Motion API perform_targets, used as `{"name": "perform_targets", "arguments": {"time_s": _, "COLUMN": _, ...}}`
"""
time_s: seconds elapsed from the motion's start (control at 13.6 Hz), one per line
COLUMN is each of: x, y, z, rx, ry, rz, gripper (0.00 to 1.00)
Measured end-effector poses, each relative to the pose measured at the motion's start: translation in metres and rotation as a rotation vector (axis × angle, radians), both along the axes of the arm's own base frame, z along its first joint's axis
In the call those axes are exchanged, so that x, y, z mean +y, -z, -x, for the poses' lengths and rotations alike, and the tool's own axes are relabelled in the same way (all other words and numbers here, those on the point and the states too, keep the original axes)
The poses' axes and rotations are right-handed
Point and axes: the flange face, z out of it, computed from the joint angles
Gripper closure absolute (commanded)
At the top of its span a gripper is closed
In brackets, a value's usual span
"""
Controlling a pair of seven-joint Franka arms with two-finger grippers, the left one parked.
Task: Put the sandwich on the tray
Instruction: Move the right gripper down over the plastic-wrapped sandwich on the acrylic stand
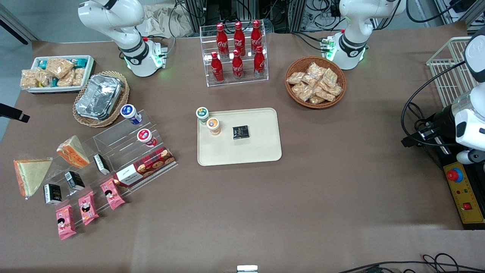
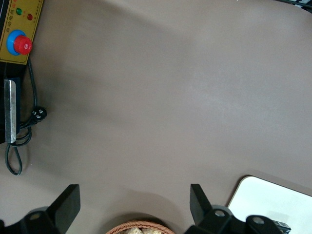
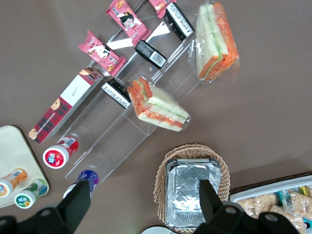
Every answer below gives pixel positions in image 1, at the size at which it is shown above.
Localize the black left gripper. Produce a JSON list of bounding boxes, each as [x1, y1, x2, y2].
[[401, 105, 457, 148]]

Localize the triangular sandwich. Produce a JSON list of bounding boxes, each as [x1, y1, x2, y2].
[[14, 158, 53, 198], [56, 135, 91, 168]]

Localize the beige plastic tray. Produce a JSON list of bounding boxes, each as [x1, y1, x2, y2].
[[197, 108, 282, 166]]

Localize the white rectangular bin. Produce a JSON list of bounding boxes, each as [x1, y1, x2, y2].
[[27, 55, 95, 94]]

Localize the red emergency stop button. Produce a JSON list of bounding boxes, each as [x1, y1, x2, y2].
[[446, 167, 464, 183]]

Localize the yellow panel black control box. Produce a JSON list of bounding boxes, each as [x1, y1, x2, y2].
[[441, 161, 485, 230]]

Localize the aluminium foil container stack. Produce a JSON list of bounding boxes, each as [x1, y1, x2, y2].
[[75, 74, 123, 121]]

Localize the small black carton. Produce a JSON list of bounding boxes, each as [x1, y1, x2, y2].
[[43, 183, 63, 206], [93, 153, 111, 175], [64, 171, 86, 191]]

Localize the clear acrylic stepped shelf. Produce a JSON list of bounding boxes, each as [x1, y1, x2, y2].
[[24, 110, 178, 229]]

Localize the oval wicker basket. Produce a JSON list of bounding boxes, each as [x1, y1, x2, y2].
[[72, 71, 130, 128]]

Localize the blue lid yogurt cup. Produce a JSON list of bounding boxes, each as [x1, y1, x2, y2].
[[120, 104, 143, 125]]

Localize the pink snack packet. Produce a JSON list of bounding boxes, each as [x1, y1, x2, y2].
[[99, 178, 125, 210], [55, 204, 77, 241], [78, 191, 100, 226]]

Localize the red lid yogurt cup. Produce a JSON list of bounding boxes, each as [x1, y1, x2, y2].
[[137, 129, 158, 148]]

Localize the round wicker basket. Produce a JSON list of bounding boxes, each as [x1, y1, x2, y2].
[[285, 56, 347, 110]]

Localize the red plaid cookie box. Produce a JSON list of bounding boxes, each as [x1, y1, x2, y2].
[[113, 147, 176, 187]]

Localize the red cola bottle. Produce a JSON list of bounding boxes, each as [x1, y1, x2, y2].
[[253, 46, 266, 78], [250, 20, 263, 54], [233, 21, 246, 57], [210, 52, 225, 83], [216, 23, 230, 58], [232, 49, 244, 80]]

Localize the small black snack box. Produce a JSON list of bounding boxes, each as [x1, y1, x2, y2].
[[232, 125, 250, 140]]

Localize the beige crumpled cloth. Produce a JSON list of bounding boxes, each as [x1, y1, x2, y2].
[[142, 4, 194, 39]]

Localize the green lid cup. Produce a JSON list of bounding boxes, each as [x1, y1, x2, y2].
[[195, 107, 210, 125]]

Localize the clear acrylic bottle rack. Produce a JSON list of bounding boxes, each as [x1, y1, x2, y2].
[[199, 23, 269, 88]]

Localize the orange lid cup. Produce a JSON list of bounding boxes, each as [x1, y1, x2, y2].
[[206, 117, 222, 137]]

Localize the black power cable with plug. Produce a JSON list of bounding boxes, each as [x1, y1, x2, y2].
[[408, 101, 433, 132]]

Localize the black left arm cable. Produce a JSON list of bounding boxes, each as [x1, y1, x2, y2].
[[401, 60, 468, 148]]

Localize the grey metal frame bar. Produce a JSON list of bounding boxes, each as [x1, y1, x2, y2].
[[0, 3, 41, 41]]

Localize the white wire basket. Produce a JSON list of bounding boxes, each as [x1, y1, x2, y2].
[[426, 36, 479, 109]]

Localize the black floor cables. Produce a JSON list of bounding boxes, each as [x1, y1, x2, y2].
[[337, 253, 485, 273]]

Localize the black arm base cables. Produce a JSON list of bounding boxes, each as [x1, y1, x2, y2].
[[291, 31, 331, 52]]

